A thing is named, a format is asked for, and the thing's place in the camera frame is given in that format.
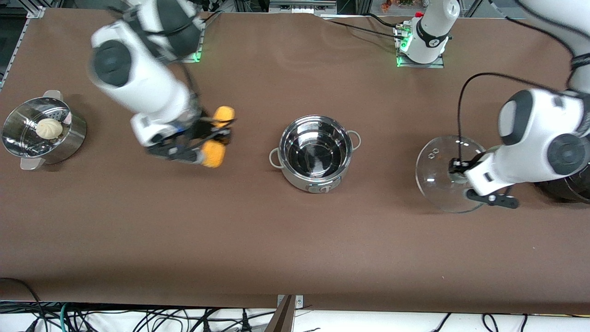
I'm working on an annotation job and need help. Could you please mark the yellow corn cob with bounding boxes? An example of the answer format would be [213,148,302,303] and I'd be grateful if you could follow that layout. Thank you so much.
[200,106,236,168]

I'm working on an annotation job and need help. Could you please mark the glass pot lid with knob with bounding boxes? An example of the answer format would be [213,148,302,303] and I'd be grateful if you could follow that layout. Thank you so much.
[416,135,489,213]

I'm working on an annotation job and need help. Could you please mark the stainless steel steamer pot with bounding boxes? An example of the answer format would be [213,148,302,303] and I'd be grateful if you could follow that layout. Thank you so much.
[2,90,87,170]

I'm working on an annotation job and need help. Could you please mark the black round appliance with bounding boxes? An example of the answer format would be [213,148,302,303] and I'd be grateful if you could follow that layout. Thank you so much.
[535,172,590,205]

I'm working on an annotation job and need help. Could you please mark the white steamed bun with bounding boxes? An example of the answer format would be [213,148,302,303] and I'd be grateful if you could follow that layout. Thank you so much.
[36,118,64,140]

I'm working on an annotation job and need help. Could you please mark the grey metal box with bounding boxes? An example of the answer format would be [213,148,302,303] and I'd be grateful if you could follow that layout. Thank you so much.
[269,0,337,14]

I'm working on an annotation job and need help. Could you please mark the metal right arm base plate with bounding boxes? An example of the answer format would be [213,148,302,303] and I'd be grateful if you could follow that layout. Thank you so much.
[181,18,204,63]

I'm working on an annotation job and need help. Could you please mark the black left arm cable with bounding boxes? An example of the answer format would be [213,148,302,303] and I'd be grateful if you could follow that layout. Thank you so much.
[457,0,580,163]

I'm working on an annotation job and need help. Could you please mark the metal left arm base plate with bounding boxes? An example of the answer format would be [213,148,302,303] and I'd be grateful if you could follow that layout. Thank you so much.
[394,23,446,69]

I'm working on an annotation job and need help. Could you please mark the stainless steel two-handled pot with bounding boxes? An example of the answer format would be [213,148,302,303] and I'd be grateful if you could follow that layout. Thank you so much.
[269,115,361,193]

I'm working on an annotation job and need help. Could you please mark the aluminium frame profile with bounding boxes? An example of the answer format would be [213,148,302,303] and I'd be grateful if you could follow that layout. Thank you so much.
[0,6,47,90]

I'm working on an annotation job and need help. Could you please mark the metal table edge bracket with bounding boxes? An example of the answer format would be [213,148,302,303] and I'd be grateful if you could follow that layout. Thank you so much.
[265,295,304,332]

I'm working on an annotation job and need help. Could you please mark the black floor cable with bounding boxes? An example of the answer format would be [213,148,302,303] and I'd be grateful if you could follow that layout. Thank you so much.
[0,278,46,332]

